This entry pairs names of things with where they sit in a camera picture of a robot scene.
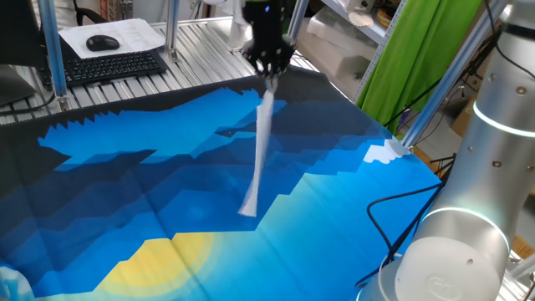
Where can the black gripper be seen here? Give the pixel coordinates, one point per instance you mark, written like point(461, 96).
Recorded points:
point(267, 25)

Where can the white cloth strip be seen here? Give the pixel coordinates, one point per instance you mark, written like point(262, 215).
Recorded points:
point(262, 142)

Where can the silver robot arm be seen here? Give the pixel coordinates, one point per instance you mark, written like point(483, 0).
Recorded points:
point(480, 188)

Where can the white translucent container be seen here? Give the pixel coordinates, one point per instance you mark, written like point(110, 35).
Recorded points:
point(239, 29)

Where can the white foam box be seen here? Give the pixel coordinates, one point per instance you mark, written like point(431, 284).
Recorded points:
point(334, 46)

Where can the grey metal shelf rack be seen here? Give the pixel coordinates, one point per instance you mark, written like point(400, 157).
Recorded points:
point(376, 33)

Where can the brown bowl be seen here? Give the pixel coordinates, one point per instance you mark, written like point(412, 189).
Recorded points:
point(385, 17)

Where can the white printed paper sheets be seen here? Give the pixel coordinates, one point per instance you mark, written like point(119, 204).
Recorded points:
point(138, 33)

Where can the green curtain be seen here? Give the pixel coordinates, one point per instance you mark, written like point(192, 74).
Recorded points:
point(409, 62)

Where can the black computer keyboard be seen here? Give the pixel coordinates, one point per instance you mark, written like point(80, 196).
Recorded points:
point(104, 67)

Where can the black computer mouse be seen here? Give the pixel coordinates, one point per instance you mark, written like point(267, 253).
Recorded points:
point(102, 42)

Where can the black office chair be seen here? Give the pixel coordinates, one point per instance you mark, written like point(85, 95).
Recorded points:
point(85, 12)

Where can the blue landscape print cloth mat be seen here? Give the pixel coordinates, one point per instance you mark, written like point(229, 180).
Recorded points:
point(334, 251)

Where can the brown cardboard box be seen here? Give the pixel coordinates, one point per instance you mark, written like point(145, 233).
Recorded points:
point(464, 119)

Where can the black computer monitor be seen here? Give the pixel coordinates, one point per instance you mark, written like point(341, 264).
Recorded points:
point(18, 29)

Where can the grey monitor stand base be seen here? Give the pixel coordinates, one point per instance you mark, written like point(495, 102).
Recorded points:
point(14, 85)

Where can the aluminium frame post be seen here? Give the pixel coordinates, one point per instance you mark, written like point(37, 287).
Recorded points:
point(52, 50)
point(172, 29)
point(451, 75)
point(297, 18)

